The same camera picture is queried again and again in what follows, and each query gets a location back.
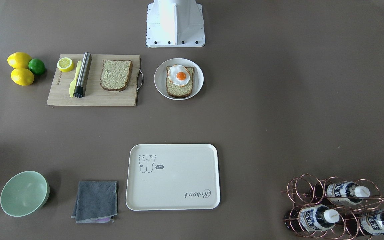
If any bread slice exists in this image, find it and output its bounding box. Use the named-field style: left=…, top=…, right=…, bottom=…
left=165, top=64, right=195, bottom=98
left=100, top=60, right=133, bottom=91

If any cream rabbit tray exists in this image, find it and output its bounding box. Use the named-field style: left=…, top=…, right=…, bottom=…
left=125, top=143, right=221, bottom=211

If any bread slice on plate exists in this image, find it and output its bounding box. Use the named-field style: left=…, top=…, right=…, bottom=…
left=165, top=64, right=195, bottom=98

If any fried egg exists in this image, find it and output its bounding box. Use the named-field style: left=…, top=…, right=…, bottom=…
left=167, top=64, right=191, bottom=87

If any white round plate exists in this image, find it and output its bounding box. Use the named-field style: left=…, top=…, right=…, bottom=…
left=154, top=58, right=204, bottom=100

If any steel cylinder muddler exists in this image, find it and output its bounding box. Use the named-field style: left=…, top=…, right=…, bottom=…
left=73, top=52, right=91, bottom=98

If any grey folded cloth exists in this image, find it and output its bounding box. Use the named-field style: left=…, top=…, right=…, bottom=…
left=71, top=181, right=118, bottom=223

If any wooden cutting board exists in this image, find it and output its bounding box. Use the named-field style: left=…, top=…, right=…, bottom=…
left=47, top=54, right=142, bottom=106

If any half lemon slice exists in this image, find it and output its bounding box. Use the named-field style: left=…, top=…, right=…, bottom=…
left=57, top=57, right=74, bottom=72

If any dark drink bottle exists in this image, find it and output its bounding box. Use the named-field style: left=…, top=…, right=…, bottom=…
left=309, top=181, right=370, bottom=207
left=343, top=209, right=384, bottom=237
left=283, top=204, right=340, bottom=233

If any green lime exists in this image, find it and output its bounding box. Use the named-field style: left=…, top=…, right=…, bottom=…
left=28, top=59, right=46, bottom=75

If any yellow lemon lower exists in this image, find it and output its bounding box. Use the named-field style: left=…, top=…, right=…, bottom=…
left=11, top=68, right=35, bottom=86

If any yellow lemon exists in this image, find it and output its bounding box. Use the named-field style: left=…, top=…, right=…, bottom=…
left=11, top=68, right=35, bottom=86
left=7, top=52, right=32, bottom=69

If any green bowl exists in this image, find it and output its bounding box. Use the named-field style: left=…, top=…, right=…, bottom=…
left=0, top=171, right=49, bottom=217

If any yellow lemon upper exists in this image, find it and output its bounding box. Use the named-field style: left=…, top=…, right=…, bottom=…
left=7, top=52, right=32, bottom=69

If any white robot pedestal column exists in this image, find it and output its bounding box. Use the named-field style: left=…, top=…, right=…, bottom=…
left=145, top=0, right=206, bottom=48

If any copper wire bottle rack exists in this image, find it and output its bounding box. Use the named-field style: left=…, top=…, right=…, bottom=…
left=282, top=174, right=384, bottom=240

